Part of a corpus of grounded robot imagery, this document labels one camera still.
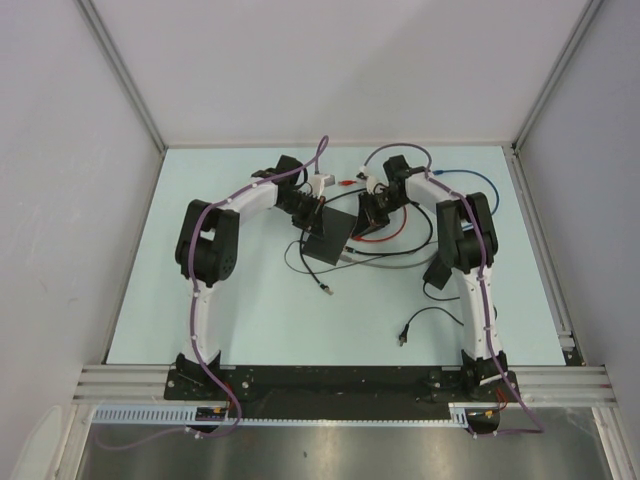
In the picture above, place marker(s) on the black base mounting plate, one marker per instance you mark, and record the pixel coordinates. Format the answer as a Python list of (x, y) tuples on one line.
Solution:
[(341, 392)]

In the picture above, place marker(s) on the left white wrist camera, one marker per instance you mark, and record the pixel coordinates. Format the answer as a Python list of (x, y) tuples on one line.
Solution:
[(319, 182)]

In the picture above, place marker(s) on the right aluminium side rail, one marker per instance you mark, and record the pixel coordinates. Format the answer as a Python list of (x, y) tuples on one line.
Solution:
[(563, 324)]

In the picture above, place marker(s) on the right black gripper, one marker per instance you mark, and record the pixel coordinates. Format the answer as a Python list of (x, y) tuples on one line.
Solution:
[(364, 225)]

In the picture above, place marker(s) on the aluminium front frame rail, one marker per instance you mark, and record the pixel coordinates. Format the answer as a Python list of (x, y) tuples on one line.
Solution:
[(540, 386)]

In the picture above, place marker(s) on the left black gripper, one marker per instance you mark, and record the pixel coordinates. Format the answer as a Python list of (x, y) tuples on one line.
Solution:
[(314, 218)]

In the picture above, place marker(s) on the grey slotted cable duct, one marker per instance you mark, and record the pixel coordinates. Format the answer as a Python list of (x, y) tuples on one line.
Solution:
[(182, 416)]

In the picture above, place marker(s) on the black power adapter brick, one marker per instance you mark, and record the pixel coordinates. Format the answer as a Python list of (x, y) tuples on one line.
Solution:
[(437, 274)]

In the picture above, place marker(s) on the black network switch box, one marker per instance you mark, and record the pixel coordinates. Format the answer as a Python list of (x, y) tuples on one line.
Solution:
[(328, 245)]

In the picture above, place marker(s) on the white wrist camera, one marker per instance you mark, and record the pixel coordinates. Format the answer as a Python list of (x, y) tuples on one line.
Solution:
[(371, 182), (319, 182)]

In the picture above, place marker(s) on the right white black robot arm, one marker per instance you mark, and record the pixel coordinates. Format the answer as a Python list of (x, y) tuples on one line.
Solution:
[(466, 248)]

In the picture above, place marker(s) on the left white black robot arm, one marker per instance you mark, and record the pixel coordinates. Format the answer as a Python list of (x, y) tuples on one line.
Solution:
[(208, 243)]

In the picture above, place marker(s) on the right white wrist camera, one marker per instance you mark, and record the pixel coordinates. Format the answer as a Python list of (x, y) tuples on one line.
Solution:
[(371, 182)]

